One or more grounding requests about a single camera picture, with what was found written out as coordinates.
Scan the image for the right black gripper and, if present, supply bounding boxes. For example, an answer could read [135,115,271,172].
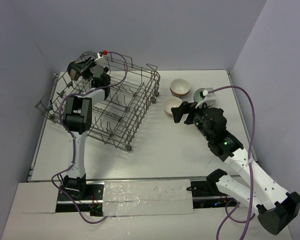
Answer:
[171,99,213,141]

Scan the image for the brown ribbed bowl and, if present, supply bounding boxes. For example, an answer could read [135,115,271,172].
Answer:
[67,60,85,81]

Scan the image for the plain white bowl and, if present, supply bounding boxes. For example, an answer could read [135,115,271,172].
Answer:
[162,96,183,117]

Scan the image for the teal glazed bowl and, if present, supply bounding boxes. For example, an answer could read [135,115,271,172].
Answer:
[193,87,217,107]

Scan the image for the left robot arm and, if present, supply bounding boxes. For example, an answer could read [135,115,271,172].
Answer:
[59,55,111,200]

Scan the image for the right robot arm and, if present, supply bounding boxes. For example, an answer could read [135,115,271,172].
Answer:
[171,101,300,235]

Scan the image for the red blue patterned bowl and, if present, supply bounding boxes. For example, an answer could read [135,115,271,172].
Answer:
[170,89,190,98]

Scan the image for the white bowl stacked top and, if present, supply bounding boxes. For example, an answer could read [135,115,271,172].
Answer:
[170,78,191,94]

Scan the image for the white taped cover sheet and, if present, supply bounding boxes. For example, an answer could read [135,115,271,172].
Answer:
[102,179,194,217]

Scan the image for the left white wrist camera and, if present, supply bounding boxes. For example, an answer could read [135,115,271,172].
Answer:
[94,50,108,65]

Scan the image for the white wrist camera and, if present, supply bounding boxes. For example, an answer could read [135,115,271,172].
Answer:
[195,86,215,109]
[94,50,108,65]

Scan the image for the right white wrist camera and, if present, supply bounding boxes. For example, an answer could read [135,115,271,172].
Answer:
[195,86,215,109]

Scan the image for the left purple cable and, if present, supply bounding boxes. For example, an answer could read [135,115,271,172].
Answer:
[51,51,129,224]

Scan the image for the purple cable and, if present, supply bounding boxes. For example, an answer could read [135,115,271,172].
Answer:
[207,85,257,240]
[51,51,129,224]

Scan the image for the grey wire dish rack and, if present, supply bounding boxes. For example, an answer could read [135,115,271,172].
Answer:
[35,54,161,152]

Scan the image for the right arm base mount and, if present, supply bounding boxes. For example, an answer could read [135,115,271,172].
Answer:
[186,169,237,209]

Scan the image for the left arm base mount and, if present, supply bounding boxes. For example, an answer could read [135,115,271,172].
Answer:
[57,174,104,201]

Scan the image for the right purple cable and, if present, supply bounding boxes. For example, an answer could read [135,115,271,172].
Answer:
[207,85,257,240]

